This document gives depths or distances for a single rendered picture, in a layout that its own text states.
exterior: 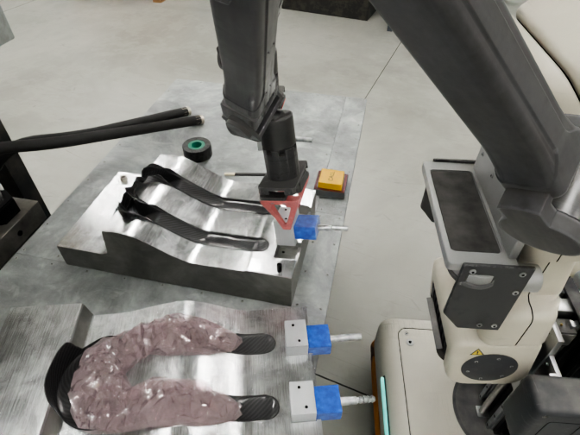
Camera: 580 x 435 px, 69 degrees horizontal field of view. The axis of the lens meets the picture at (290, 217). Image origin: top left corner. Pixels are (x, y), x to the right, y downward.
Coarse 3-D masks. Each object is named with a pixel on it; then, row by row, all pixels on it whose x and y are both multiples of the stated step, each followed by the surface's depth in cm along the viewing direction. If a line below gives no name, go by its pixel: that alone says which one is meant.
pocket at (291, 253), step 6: (282, 246) 87; (288, 246) 87; (294, 246) 86; (300, 246) 86; (276, 252) 85; (282, 252) 87; (288, 252) 87; (294, 252) 87; (282, 258) 85; (288, 258) 85; (294, 258) 85
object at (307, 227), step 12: (288, 216) 77; (300, 216) 79; (312, 216) 79; (276, 228) 77; (300, 228) 76; (312, 228) 76; (324, 228) 77; (336, 228) 77; (348, 228) 77; (276, 240) 79; (288, 240) 78
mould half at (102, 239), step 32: (160, 160) 98; (160, 192) 90; (224, 192) 97; (256, 192) 97; (96, 224) 93; (128, 224) 82; (192, 224) 88; (224, 224) 89; (256, 224) 89; (64, 256) 91; (96, 256) 88; (128, 256) 85; (160, 256) 83; (192, 256) 83; (224, 256) 83; (256, 256) 82; (224, 288) 85; (256, 288) 83; (288, 288) 81
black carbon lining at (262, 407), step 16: (112, 336) 71; (240, 336) 73; (256, 336) 74; (64, 352) 66; (80, 352) 69; (240, 352) 71; (256, 352) 72; (48, 368) 63; (64, 368) 67; (48, 384) 63; (64, 384) 66; (48, 400) 60; (64, 400) 64; (240, 400) 66; (256, 400) 66; (272, 400) 66; (64, 416) 62; (240, 416) 64; (256, 416) 64; (272, 416) 64
